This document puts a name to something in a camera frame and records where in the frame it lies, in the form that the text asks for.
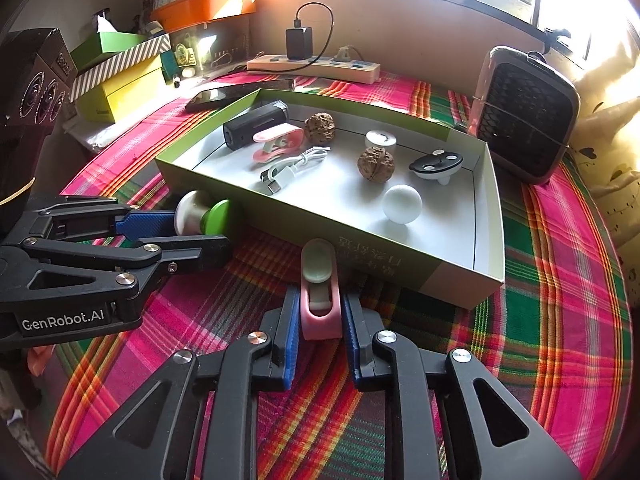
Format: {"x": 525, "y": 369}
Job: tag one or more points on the black rectangular device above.
{"x": 255, "y": 122}

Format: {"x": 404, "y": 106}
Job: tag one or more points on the grey space heater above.
{"x": 525, "y": 110}

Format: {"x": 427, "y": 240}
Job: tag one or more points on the white plastic sheet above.
{"x": 105, "y": 135}

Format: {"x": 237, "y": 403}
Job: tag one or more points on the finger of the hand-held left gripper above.
{"x": 190, "y": 252}
{"x": 150, "y": 223}

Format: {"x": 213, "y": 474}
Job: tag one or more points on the orange tray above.
{"x": 200, "y": 10}

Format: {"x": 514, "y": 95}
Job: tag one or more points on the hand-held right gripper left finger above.
{"x": 290, "y": 350}

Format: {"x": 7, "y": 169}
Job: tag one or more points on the green white spool-shaped knob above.
{"x": 192, "y": 210}

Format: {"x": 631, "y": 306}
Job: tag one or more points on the green printed card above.
{"x": 185, "y": 55}

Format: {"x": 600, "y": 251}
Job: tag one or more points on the black oval device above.
{"x": 432, "y": 164}

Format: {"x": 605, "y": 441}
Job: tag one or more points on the white plug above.
{"x": 344, "y": 54}

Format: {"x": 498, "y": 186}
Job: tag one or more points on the white round hook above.
{"x": 401, "y": 204}

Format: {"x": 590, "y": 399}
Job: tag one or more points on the green tissue box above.
{"x": 115, "y": 42}

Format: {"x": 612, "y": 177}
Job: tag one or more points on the yellow box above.
{"x": 130, "y": 92}

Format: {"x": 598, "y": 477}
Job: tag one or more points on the striped box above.
{"x": 120, "y": 65}

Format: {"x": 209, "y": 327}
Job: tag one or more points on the pink clip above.
{"x": 280, "y": 135}
{"x": 320, "y": 320}

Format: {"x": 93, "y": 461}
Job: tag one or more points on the person's left hand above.
{"x": 39, "y": 362}

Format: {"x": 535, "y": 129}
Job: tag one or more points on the green cardboard box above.
{"x": 340, "y": 210}

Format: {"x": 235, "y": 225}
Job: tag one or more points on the brown walnut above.
{"x": 320, "y": 128}
{"x": 376, "y": 163}

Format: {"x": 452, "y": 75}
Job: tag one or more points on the black remote control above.
{"x": 225, "y": 95}

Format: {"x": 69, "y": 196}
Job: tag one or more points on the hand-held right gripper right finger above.
{"x": 352, "y": 350}

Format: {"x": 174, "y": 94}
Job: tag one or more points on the cream heart-print curtain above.
{"x": 615, "y": 160}

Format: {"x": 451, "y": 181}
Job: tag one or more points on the white round cap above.
{"x": 380, "y": 139}

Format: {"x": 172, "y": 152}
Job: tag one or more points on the white power strip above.
{"x": 325, "y": 67}

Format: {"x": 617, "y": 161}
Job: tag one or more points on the black charger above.
{"x": 299, "y": 42}

